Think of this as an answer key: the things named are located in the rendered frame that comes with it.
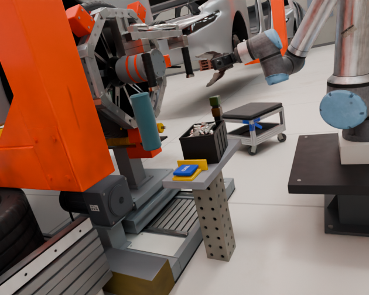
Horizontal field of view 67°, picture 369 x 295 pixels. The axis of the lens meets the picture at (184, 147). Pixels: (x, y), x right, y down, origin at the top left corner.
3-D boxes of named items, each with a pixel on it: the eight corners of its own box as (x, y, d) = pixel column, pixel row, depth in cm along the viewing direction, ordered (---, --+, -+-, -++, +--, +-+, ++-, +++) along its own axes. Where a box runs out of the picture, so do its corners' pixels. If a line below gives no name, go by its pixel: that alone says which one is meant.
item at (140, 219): (139, 185, 196) (136, 172, 193) (184, 187, 178) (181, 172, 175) (86, 227, 155) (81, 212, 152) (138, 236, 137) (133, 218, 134)
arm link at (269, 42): (281, 50, 111) (273, 25, 109) (251, 62, 117) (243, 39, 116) (284, 49, 119) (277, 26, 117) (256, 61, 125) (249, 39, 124)
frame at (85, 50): (164, 110, 169) (141, 13, 153) (173, 109, 166) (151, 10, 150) (102, 141, 125) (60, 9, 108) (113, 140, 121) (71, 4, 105)
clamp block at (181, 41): (173, 48, 144) (171, 38, 142) (189, 45, 139) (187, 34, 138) (168, 50, 139) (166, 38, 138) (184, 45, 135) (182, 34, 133)
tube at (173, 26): (147, 39, 147) (143, 17, 144) (179, 30, 138) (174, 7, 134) (127, 41, 133) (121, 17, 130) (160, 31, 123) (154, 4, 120)
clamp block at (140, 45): (133, 55, 116) (130, 41, 114) (151, 51, 111) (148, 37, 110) (126, 56, 112) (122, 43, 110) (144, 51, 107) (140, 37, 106)
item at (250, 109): (256, 136, 269) (251, 101, 259) (289, 140, 240) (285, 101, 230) (224, 151, 248) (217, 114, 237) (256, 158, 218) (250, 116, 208)
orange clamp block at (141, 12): (133, 27, 148) (135, 13, 150) (145, 24, 144) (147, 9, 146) (124, 19, 142) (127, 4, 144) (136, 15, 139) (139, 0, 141)
